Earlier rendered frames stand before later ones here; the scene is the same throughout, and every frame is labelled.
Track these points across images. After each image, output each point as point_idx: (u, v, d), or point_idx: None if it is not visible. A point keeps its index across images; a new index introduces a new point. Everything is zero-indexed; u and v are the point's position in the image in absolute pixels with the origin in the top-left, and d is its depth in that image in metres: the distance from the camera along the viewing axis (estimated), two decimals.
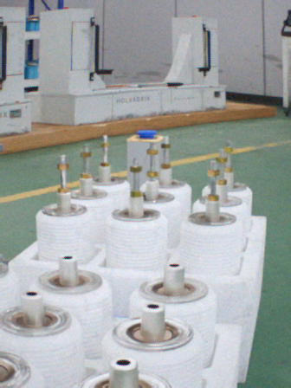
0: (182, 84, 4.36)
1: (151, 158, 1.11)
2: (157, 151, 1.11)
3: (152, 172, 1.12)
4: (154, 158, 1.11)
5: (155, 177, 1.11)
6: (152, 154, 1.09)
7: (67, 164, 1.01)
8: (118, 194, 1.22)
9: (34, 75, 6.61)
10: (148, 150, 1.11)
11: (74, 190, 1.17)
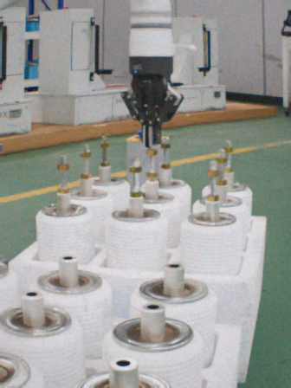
0: (182, 84, 4.36)
1: (154, 159, 1.10)
2: (152, 152, 1.09)
3: (156, 175, 1.11)
4: (151, 159, 1.10)
5: (151, 178, 1.11)
6: (146, 153, 1.11)
7: (67, 164, 1.01)
8: (118, 194, 1.22)
9: (34, 75, 6.61)
10: (156, 150, 1.10)
11: (74, 190, 1.17)
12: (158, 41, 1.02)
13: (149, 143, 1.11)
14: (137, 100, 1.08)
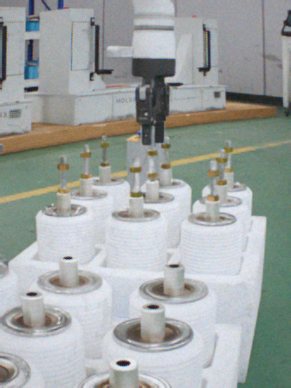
0: (182, 84, 4.36)
1: (150, 159, 1.10)
2: (147, 151, 1.11)
3: (147, 175, 1.11)
4: (150, 159, 1.11)
5: (150, 177, 1.11)
6: (157, 154, 1.11)
7: (67, 164, 1.01)
8: (118, 194, 1.22)
9: (34, 75, 6.61)
10: (151, 151, 1.09)
11: (74, 190, 1.17)
12: None
13: (143, 145, 1.07)
14: (159, 101, 1.06)
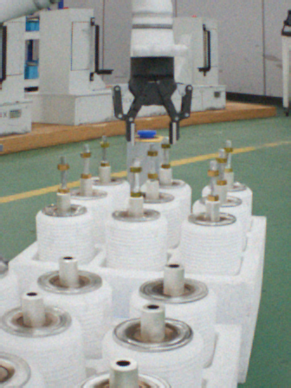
0: (182, 84, 4.36)
1: (154, 160, 1.10)
2: (151, 153, 1.09)
3: (156, 176, 1.10)
4: (152, 160, 1.10)
5: (151, 179, 1.11)
6: (147, 154, 1.11)
7: (67, 164, 1.01)
8: (118, 194, 1.22)
9: (34, 75, 6.61)
10: (157, 151, 1.10)
11: (74, 190, 1.17)
12: (131, 42, 1.07)
13: (175, 140, 1.10)
14: None
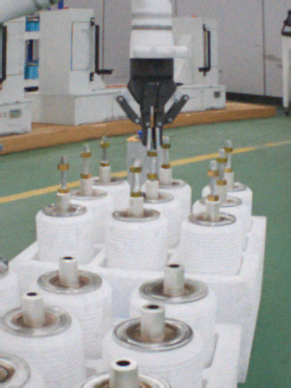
0: (182, 84, 4.36)
1: (151, 160, 1.11)
2: (157, 152, 1.11)
3: (152, 175, 1.12)
4: (153, 160, 1.11)
5: (154, 179, 1.11)
6: (151, 156, 1.10)
7: (67, 164, 1.01)
8: (118, 194, 1.22)
9: (34, 75, 6.61)
10: (148, 151, 1.11)
11: (74, 190, 1.17)
12: (130, 43, 1.07)
13: (158, 145, 1.10)
14: None
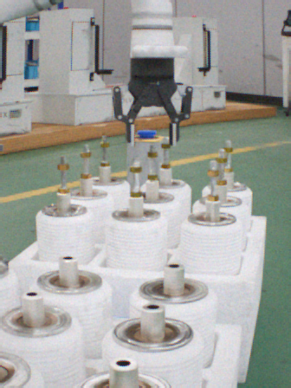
0: (182, 84, 4.36)
1: (150, 161, 1.10)
2: (148, 153, 1.11)
3: (147, 177, 1.11)
4: (150, 161, 1.11)
5: (150, 179, 1.12)
6: (157, 156, 1.11)
7: (67, 164, 1.01)
8: (118, 194, 1.22)
9: (34, 75, 6.61)
10: (150, 153, 1.09)
11: (74, 190, 1.17)
12: (131, 42, 1.07)
13: (175, 142, 1.10)
14: None
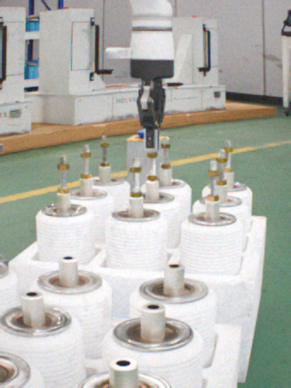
0: (182, 84, 4.36)
1: (154, 162, 1.10)
2: (151, 155, 1.09)
3: (155, 177, 1.10)
4: (151, 162, 1.10)
5: (151, 181, 1.11)
6: (148, 156, 1.11)
7: (67, 164, 1.01)
8: (118, 194, 1.22)
9: (34, 75, 6.61)
10: (157, 153, 1.10)
11: (74, 190, 1.17)
12: None
13: (146, 148, 1.09)
14: (159, 105, 1.06)
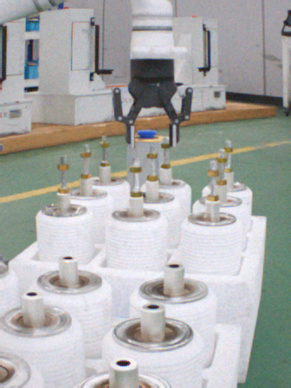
0: (182, 84, 4.36)
1: (152, 162, 1.11)
2: (158, 155, 1.10)
3: (154, 177, 1.12)
4: (154, 162, 1.11)
5: (155, 181, 1.11)
6: (150, 158, 1.10)
7: (67, 164, 1.01)
8: (118, 194, 1.22)
9: (34, 75, 6.61)
10: (150, 153, 1.11)
11: (74, 190, 1.17)
12: (131, 44, 1.07)
13: (175, 143, 1.10)
14: None
